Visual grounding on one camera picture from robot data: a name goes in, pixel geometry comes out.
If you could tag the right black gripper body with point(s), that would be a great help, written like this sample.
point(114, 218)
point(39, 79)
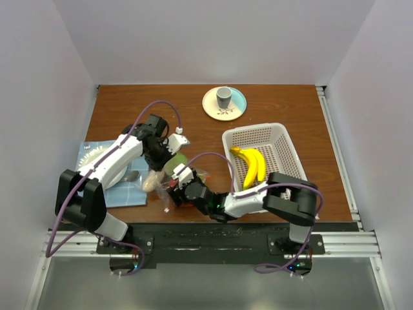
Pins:
point(175, 193)

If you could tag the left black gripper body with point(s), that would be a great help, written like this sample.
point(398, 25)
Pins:
point(159, 156)

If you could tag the clear orange zip bag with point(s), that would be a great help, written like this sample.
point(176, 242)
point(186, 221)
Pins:
point(204, 194)

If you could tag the yellow fake banana bunch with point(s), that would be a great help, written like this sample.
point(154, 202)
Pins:
point(257, 169)

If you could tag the red fake apple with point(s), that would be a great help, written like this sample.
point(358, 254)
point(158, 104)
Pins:
point(173, 183)

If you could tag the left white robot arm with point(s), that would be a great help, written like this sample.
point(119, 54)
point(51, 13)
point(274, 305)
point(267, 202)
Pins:
point(81, 193)

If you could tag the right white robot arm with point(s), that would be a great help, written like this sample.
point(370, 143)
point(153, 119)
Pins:
point(291, 199)

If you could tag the green fake cabbage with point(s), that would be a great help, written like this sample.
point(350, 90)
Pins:
point(178, 159)

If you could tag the white fake garlic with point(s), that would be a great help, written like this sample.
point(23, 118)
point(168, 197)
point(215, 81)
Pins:
point(153, 180)

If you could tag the metal spoon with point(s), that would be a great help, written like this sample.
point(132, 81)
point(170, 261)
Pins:
point(131, 176)

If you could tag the blue checked cloth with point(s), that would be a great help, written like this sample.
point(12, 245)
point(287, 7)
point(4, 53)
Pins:
point(123, 193)

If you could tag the white bowl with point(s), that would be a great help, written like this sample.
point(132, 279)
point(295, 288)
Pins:
point(92, 155)

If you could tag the grey ceramic cup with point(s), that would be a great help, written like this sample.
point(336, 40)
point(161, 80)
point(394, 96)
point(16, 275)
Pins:
point(223, 96)

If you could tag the white plastic basket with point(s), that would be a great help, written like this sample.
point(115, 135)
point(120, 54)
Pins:
point(270, 139)

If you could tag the pastel ceramic plate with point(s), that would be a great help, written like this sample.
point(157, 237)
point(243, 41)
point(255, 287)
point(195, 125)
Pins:
point(236, 107)

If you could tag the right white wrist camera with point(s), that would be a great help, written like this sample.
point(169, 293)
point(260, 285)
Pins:
point(182, 175)

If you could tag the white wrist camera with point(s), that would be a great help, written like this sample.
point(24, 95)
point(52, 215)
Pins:
point(182, 175)
point(176, 142)

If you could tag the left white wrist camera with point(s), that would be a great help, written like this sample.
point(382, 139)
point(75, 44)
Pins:
point(176, 142)

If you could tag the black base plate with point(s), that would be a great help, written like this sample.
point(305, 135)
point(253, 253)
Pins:
point(211, 243)

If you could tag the aluminium frame rail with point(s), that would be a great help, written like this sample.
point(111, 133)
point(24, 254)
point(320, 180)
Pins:
point(333, 244)

